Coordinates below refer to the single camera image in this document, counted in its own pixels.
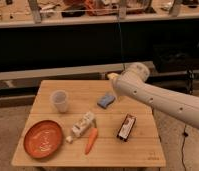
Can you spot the metal frame leg left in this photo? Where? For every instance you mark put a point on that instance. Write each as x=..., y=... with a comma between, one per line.
x=35, y=10

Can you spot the orange ceramic bowl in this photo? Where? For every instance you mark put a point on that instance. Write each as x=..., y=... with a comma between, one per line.
x=43, y=139

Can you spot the dark chocolate bar package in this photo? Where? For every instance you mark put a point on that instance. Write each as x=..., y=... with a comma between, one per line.
x=126, y=127

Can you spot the orange tool on bench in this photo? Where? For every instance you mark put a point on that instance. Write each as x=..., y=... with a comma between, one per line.
x=101, y=7

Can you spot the black box on shelf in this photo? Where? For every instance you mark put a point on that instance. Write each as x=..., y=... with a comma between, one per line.
x=175, y=57

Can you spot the long wooden bench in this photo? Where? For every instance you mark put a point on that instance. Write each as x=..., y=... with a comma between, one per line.
x=17, y=13

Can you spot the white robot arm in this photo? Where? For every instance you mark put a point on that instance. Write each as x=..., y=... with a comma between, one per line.
x=132, y=83

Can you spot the metal frame leg middle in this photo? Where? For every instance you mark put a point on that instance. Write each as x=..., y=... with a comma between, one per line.
x=122, y=9

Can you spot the white plastic bottle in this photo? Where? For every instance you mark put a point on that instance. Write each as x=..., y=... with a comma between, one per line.
x=81, y=126

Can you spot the metal frame leg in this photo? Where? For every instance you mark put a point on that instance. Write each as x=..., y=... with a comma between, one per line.
x=35, y=10
x=122, y=9

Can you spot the blue sponge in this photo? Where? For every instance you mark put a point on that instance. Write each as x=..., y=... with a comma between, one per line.
x=106, y=100

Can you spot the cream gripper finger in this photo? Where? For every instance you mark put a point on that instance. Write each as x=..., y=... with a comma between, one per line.
x=112, y=76

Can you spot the translucent white cup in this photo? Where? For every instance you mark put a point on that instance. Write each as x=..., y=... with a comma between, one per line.
x=59, y=99

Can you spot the orange carrot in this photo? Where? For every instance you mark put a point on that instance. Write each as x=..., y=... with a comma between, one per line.
x=92, y=137

